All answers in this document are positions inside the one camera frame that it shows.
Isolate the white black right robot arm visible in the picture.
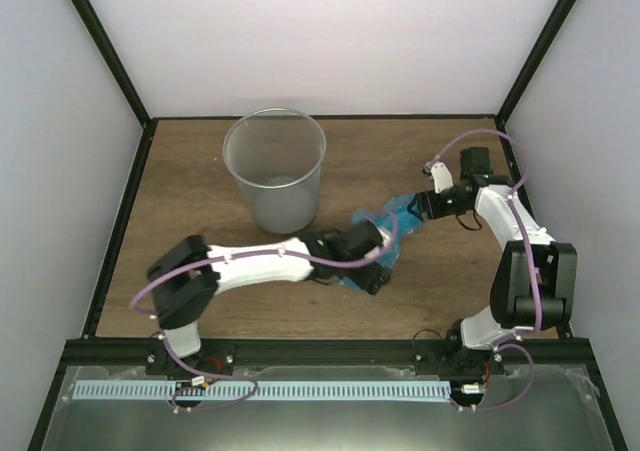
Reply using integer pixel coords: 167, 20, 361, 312
407, 147, 577, 374

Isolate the black frame post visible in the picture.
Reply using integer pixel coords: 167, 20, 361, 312
496, 0, 578, 124
53, 0, 152, 127

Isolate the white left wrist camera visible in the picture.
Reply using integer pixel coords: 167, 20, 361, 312
365, 227, 395, 261

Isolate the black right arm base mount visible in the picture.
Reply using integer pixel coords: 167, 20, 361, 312
411, 328, 504, 380

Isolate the black aluminium front rail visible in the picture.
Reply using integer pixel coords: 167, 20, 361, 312
61, 338, 594, 367

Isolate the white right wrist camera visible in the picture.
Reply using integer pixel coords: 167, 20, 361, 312
422, 158, 454, 194

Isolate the black frame post right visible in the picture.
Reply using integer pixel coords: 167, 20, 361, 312
496, 0, 578, 124

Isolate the blue translucent plastic trash bag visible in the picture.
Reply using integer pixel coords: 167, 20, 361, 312
337, 192, 426, 292

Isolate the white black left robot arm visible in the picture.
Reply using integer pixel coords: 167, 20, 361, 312
147, 220, 397, 375

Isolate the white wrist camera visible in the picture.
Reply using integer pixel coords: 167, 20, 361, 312
422, 158, 454, 194
365, 227, 395, 261

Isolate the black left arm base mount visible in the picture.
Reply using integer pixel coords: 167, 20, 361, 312
146, 340, 235, 376

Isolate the light blue slotted cable duct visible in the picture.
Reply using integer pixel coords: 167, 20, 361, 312
72, 380, 451, 403

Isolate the black frame post left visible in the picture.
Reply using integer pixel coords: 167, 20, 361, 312
53, 0, 152, 127

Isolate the translucent grey plastic trash bin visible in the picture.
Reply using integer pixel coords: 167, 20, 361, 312
222, 108, 327, 235

